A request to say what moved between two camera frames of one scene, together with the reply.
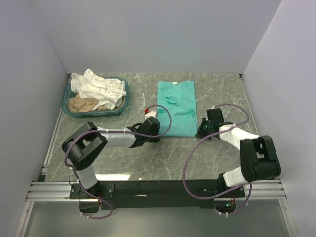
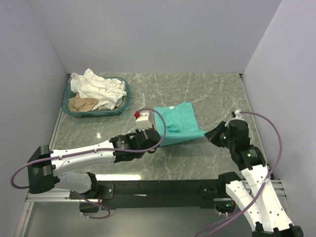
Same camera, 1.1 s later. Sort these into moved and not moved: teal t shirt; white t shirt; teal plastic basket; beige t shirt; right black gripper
Moved: teal t shirt; right black gripper
Not moved: teal plastic basket; white t shirt; beige t shirt
